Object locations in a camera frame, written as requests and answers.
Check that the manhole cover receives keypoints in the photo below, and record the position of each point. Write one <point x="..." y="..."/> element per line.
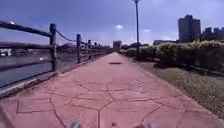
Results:
<point x="115" y="63"/>

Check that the green hedge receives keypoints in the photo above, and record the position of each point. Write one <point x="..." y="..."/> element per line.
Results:
<point x="186" y="53"/>

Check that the tall dark building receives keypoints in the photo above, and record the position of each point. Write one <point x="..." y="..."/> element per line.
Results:
<point x="189" y="29"/>

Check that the low dark building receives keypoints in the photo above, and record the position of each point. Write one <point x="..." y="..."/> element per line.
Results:
<point x="213" y="34"/>

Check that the tall lamp post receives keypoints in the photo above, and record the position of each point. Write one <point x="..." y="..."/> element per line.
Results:
<point x="137" y="30"/>

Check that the grass strip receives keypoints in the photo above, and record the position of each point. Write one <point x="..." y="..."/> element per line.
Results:
<point x="200" y="87"/>

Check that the water surface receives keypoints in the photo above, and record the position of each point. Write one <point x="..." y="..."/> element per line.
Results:
<point x="20" y="71"/>

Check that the dark wooden railing fence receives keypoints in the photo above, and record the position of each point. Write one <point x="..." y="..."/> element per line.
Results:
<point x="52" y="46"/>

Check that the distant building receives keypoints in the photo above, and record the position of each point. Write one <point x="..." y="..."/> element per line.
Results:
<point x="117" y="45"/>

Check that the red stone-pattern path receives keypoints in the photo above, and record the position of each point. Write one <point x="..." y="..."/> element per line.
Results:
<point x="110" y="83"/>

